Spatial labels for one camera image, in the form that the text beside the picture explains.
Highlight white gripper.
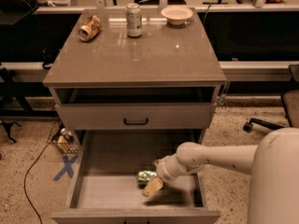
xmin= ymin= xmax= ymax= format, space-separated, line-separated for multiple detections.
xmin=142 ymin=154 xmax=187 ymax=197

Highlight open grey bottom drawer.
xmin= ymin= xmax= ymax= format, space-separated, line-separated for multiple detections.
xmin=51 ymin=130 xmax=220 ymax=224

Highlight white green upright can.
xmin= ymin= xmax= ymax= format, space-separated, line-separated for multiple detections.
xmin=125 ymin=3 xmax=142 ymax=37

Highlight wire basket with items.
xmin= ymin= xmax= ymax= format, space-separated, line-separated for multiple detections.
xmin=47 ymin=121 xmax=80 ymax=155

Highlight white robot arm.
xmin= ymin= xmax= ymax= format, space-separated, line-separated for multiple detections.
xmin=143 ymin=128 xmax=299 ymax=224

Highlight black office chair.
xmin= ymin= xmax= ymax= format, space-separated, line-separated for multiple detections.
xmin=242 ymin=63 xmax=299 ymax=133

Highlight blue tape cross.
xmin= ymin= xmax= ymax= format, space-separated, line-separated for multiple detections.
xmin=53 ymin=154 xmax=78 ymax=181

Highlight black floor cable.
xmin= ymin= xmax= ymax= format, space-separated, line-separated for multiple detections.
xmin=23 ymin=133 xmax=60 ymax=224

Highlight orange crushed can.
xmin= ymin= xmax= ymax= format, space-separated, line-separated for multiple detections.
xmin=78 ymin=15 xmax=101 ymax=42

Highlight white bowl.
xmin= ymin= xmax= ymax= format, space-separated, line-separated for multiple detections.
xmin=161 ymin=7 xmax=193 ymax=25

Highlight green soda can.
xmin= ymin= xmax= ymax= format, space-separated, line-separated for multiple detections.
xmin=137 ymin=170 xmax=157 ymax=187

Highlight black drawer handle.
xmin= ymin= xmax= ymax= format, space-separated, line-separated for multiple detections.
xmin=123 ymin=118 xmax=149 ymax=126

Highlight grey drawer cabinet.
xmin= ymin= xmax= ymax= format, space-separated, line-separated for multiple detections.
xmin=42 ymin=7 xmax=227 ymax=224

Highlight black stand legs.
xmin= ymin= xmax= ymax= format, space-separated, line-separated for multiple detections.
xmin=0 ymin=62 xmax=57 ymax=143

